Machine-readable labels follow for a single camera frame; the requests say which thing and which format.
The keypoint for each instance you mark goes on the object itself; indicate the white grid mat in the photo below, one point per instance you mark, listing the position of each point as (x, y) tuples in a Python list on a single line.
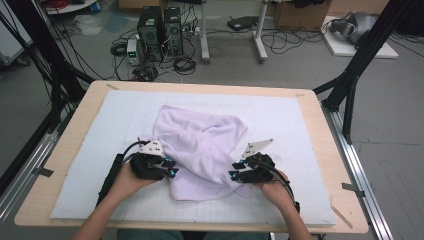
[(283, 120)]

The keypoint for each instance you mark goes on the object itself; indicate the flat black device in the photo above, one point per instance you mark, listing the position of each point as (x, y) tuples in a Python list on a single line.
[(241, 22)]

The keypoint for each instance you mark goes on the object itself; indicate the lilac towel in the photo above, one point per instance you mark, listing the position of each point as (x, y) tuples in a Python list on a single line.
[(196, 140)]

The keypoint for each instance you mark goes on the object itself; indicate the large black computer tower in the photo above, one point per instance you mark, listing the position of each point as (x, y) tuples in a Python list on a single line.
[(150, 31)]

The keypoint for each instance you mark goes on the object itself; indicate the round white table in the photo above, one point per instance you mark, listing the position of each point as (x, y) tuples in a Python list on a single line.
[(70, 8)]

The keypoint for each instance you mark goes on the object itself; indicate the aluminium rail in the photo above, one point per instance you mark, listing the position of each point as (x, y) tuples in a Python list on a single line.
[(360, 173), (33, 160)]

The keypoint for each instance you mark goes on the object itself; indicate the clear plastic bag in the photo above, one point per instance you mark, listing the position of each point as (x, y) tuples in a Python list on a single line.
[(87, 26)]

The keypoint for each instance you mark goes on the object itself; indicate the white floor board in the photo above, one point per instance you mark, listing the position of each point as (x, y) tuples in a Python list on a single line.
[(343, 50)]

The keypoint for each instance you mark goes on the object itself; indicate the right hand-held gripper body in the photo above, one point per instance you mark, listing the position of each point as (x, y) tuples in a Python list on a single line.
[(260, 170)]

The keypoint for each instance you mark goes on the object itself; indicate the white metal desk frame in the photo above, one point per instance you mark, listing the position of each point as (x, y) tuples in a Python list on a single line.
[(204, 33)]

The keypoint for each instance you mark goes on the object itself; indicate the white power supply unit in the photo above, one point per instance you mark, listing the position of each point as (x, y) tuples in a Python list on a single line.
[(132, 51)]

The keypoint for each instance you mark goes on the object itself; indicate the person's left hand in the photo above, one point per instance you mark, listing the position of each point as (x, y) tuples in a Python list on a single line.
[(125, 188)]

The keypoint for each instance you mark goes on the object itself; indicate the large cardboard box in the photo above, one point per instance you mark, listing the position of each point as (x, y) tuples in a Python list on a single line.
[(300, 18)]

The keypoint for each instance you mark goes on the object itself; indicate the slim black computer tower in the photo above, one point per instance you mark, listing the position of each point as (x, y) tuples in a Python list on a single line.
[(173, 31)]

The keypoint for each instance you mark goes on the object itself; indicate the person's right hand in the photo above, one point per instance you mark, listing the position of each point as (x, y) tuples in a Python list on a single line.
[(276, 191)]

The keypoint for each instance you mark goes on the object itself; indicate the black metal frame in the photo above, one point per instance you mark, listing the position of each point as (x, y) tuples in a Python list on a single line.
[(43, 43), (366, 50)]

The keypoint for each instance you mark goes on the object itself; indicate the grey rounded device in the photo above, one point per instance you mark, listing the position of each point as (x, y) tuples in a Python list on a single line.
[(358, 23)]

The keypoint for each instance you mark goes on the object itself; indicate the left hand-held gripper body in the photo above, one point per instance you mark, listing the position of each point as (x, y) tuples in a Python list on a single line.
[(146, 166)]

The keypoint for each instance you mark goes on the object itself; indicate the white case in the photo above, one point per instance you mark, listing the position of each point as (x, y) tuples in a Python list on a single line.
[(11, 43)]

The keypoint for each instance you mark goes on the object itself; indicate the black tape strip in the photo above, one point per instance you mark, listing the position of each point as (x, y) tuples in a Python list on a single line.
[(352, 188), (44, 172)]

